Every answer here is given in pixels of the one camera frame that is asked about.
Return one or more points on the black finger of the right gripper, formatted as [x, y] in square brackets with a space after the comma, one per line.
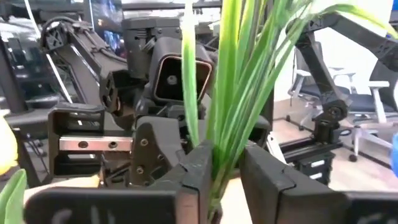
[158, 146]
[259, 130]

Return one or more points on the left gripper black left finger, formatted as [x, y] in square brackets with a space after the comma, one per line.
[109, 205]

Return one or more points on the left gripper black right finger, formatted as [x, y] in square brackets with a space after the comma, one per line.
[311, 208]

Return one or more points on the white blossom grass bunch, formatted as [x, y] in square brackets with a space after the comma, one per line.
[236, 93]

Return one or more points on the yellow tulip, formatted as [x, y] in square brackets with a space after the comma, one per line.
[6, 146]

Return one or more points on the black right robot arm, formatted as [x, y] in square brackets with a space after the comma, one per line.
[93, 62]

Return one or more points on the white office chair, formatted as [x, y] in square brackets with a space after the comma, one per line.
[373, 105]
[306, 90]

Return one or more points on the dark computer monitor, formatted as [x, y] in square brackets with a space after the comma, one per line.
[107, 18]

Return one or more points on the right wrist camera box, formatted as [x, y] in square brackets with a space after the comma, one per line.
[172, 80]

